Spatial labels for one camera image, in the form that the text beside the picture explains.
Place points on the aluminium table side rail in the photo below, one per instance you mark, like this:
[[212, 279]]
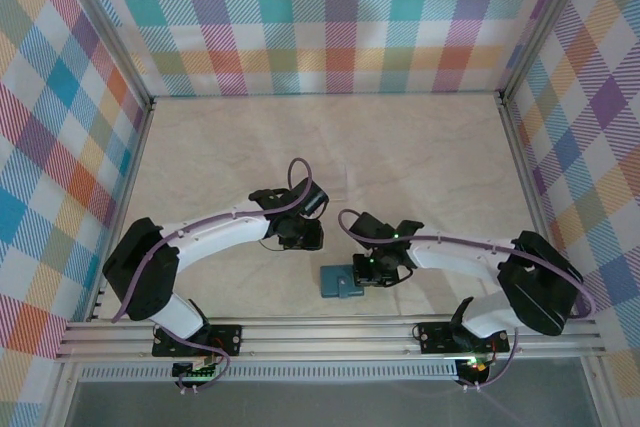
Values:
[[532, 197], [125, 197]]

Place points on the aluminium frame post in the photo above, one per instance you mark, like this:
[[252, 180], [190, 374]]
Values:
[[545, 22], [107, 22]]

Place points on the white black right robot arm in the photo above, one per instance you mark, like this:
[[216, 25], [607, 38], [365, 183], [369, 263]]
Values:
[[450, 261]]

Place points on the aluminium frame leg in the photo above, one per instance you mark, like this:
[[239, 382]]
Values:
[[57, 397], [602, 397]]

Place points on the aluminium mounting rail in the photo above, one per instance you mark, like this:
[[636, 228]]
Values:
[[325, 339]]

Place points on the green lit controller board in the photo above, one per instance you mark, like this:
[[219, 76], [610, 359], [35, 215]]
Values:
[[195, 372]]

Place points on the orange lit controller board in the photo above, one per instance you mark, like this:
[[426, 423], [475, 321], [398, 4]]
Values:
[[477, 367]]

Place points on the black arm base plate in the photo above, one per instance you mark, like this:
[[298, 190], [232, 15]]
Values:
[[227, 339], [435, 339]]

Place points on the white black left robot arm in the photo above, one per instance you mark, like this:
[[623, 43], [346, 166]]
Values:
[[220, 239]]

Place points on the blue card holder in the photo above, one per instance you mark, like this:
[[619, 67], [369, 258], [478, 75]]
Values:
[[330, 279]]

